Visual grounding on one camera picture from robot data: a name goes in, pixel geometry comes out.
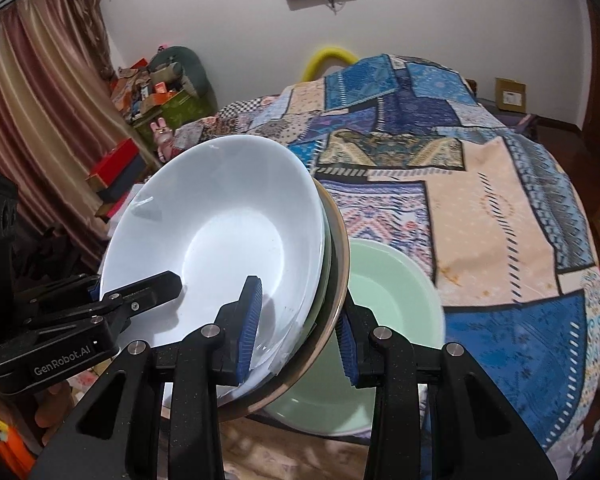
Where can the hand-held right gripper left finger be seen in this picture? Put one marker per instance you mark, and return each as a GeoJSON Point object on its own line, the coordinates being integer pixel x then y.
{"type": "Point", "coordinates": [250, 325]}

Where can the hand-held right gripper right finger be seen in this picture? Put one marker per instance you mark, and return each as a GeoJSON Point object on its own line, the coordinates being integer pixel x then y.
{"type": "Point", "coordinates": [347, 350]}

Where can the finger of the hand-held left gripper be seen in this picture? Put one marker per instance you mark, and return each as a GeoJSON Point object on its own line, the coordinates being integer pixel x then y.
{"type": "Point", "coordinates": [60, 287]}
{"type": "Point", "coordinates": [150, 287]}

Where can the green plate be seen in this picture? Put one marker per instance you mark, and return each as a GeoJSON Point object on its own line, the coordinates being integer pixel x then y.
{"type": "Point", "coordinates": [395, 300]}

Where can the pink bowl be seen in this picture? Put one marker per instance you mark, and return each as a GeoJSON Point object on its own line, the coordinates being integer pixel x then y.
{"type": "Point", "coordinates": [341, 275]}

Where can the white bowl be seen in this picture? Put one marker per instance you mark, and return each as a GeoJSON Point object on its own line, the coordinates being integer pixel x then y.
{"type": "Point", "coordinates": [205, 220]}

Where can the person's left hand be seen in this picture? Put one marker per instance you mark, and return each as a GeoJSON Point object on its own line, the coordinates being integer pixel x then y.
{"type": "Point", "coordinates": [55, 402]}

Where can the orange object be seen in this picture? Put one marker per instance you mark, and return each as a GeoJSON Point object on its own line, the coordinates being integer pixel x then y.
{"type": "Point", "coordinates": [5, 445]}

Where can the dark blue box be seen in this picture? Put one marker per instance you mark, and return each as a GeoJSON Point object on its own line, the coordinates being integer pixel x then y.
{"type": "Point", "coordinates": [125, 180]}

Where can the red box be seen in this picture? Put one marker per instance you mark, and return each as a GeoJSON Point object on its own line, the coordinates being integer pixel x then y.
{"type": "Point", "coordinates": [115, 160]}

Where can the pink plush bunny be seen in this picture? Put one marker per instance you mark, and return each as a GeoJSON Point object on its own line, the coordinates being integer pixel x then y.
{"type": "Point", "coordinates": [162, 140]}

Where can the striped satin curtain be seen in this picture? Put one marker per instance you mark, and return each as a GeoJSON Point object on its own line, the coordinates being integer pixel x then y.
{"type": "Point", "coordinates": [30, 110]}

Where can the green bag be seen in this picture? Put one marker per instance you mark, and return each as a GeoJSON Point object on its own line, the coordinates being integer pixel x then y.
{"type": "Point", "coordinates": [180, 107]}

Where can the patchwork printed blanket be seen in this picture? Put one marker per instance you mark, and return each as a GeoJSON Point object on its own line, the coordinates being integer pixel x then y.
{"type": "Point", "coordinates": [480, 210]}

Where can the pile of assorted boxes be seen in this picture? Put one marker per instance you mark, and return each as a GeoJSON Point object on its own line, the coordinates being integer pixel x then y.
{"type": "Point", "coordinates": [140, 90]}

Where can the yellow foam tube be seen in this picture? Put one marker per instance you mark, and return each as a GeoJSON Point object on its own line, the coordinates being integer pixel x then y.
{"type": "Point", "coordinates": [330, 51]}

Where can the grey purple backpack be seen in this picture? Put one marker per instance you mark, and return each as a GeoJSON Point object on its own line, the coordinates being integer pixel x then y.
{"type": "Point", "coordinates": [522, 122]}

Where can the cardboard box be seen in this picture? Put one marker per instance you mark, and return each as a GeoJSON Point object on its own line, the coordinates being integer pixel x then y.
{"type": "Point", "coordinates": [511, 94]}

